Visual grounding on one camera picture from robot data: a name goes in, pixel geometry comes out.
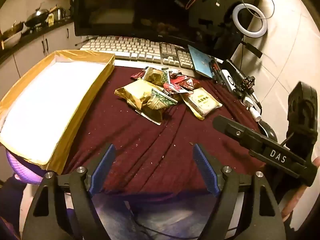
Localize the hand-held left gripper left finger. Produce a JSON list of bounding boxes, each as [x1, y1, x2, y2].
[[22, 143, 117, 240]]

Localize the white ring light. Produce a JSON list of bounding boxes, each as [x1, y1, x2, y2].
[[232, 4, 268, 37]]

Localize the black computer mouse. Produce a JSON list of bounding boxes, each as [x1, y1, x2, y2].
[[259, 120, 278, 141]]

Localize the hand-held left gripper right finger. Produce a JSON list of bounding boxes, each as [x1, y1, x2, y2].
[[193, 144, 287, 240]]

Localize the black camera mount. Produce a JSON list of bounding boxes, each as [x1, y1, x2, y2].
[[225, 59, 258, 98]]

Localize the thin black cable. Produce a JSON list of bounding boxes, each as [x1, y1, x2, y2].
[[130, 205, 202, 240]]

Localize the black pen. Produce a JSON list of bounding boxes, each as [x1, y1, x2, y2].
[[211, 59, 222, 82]]

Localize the purple round heater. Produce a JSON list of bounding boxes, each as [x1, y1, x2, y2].
[[5, 147, 46, 186]]

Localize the large gold snack packet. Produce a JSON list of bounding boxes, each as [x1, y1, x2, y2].
[[114, 79, 163, 125]]

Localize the white kitchen cabinets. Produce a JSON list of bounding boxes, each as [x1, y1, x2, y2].
[[0, 21, 83, 87]]

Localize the white grey keyboard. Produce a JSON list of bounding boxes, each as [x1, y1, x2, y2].
[[79, 36, 198, 70]]

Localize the green gold snack packet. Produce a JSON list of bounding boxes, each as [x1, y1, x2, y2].
[[143, 67, 171, 86], [146, 87, 178, 110]]

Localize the black computer monitor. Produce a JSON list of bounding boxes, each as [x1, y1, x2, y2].
[[74, 0, 263, 58]]

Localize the blue booklet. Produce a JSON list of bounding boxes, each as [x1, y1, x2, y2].
[[188, 45, 223, 78]]

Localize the maroon tablecloth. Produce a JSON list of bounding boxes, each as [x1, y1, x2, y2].
[[62, 65, 269, 198]]

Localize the person's legs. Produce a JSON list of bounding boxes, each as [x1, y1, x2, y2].
[[91, 192, 222, 240]]

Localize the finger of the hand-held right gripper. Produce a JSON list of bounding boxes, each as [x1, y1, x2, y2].
[[213, 115, 266, 151]]

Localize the gold cardboard box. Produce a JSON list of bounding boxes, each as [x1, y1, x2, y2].
[[0, 50, 116, 173]]

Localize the small white bottle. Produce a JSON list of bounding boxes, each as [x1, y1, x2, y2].
[[250, 107, 262, 122]]

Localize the pale yellow snack packet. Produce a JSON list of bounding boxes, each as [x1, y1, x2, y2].
[[181, 87, 223, 121]]

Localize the steel kettle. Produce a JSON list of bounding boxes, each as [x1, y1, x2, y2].
[[51, 5, 66, 22]]

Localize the person's right hand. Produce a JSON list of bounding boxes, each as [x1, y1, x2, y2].
[[280, 156, 320, 222]]

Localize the red wrapper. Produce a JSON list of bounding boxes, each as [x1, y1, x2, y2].
[[130, 67, 201, 98]]

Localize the white black charger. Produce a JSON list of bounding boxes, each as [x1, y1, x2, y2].
[[221, 69, 236, 91]]

